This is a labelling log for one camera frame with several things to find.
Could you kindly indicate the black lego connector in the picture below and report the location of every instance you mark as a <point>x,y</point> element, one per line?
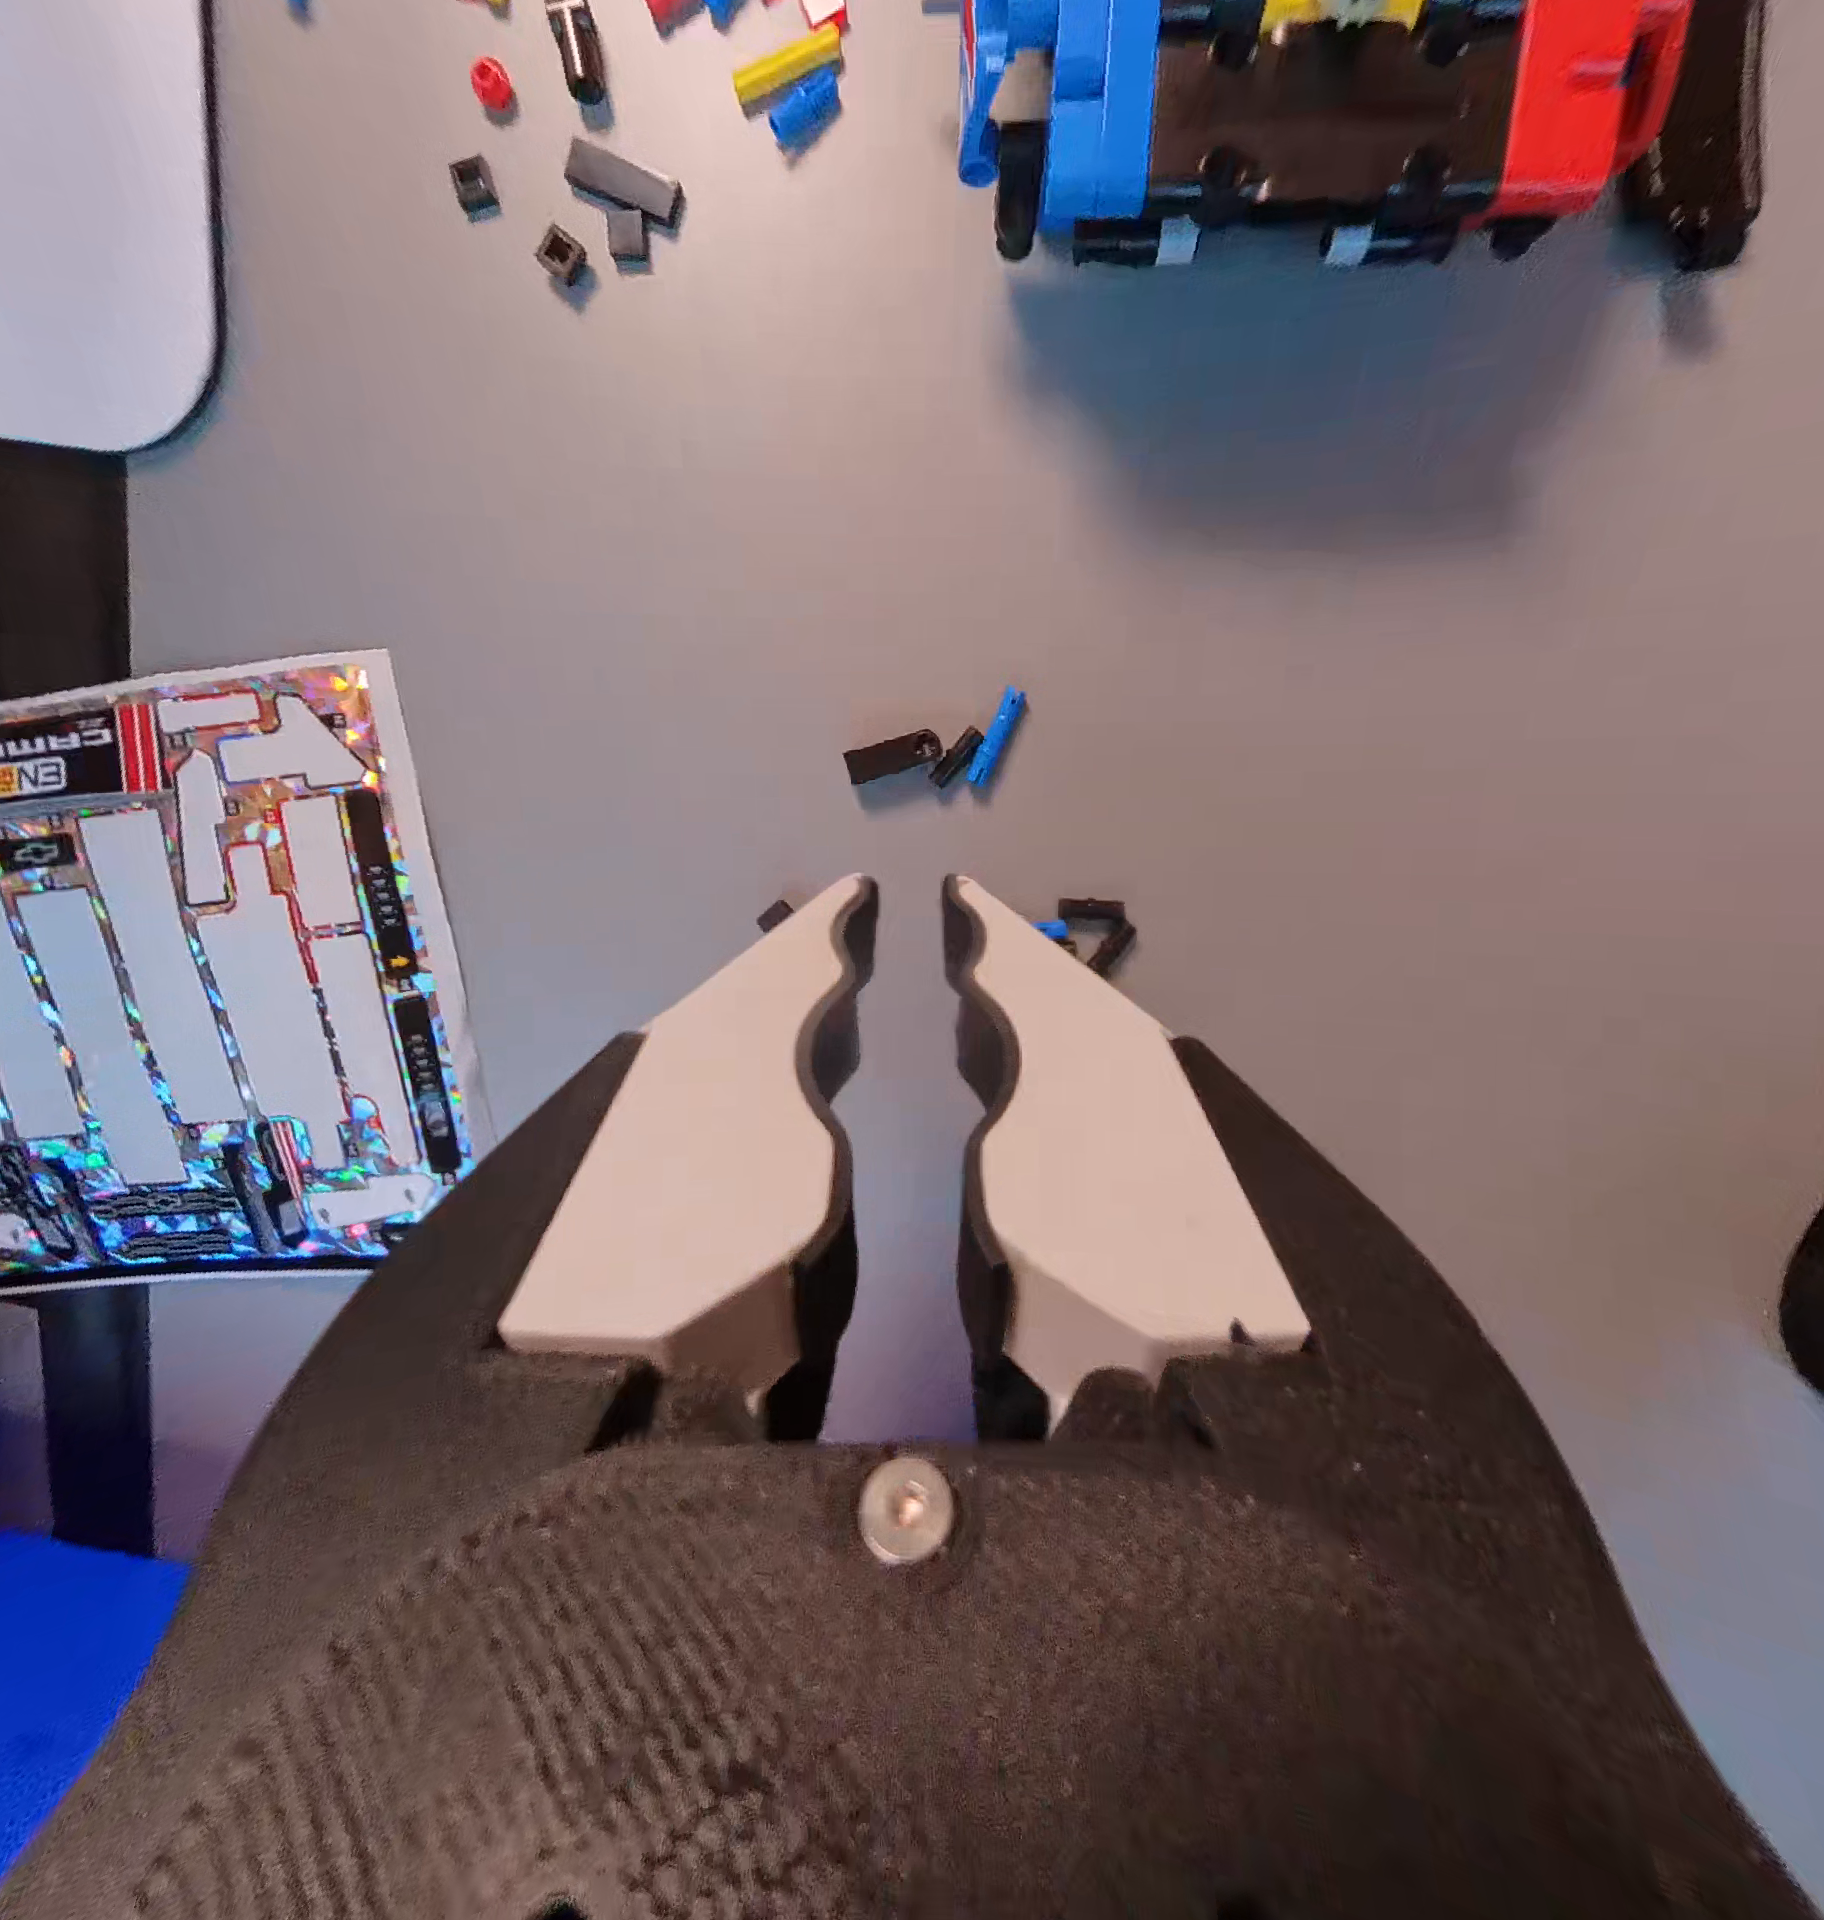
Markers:
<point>884,762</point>

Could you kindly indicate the blue lego pin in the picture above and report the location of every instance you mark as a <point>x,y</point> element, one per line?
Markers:
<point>1001,734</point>

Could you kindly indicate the black angled connector piece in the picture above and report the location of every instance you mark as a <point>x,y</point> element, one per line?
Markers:
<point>1092,912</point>

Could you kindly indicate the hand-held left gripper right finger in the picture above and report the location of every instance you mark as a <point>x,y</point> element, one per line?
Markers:
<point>1123,1183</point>

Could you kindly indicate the holographic sticker sheet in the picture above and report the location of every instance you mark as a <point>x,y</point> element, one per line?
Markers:
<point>178,978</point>

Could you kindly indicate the pile of small lego pieces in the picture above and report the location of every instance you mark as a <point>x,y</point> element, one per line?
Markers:
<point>625,178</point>

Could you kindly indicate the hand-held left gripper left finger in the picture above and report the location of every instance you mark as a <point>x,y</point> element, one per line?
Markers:
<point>687,1183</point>

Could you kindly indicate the red white lego race car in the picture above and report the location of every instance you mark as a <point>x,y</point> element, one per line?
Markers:
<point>1304,137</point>

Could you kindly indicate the blue plastic bin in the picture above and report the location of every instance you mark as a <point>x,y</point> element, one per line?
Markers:
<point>46,1729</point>

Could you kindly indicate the white book stand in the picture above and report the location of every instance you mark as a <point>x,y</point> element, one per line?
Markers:
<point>70,225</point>

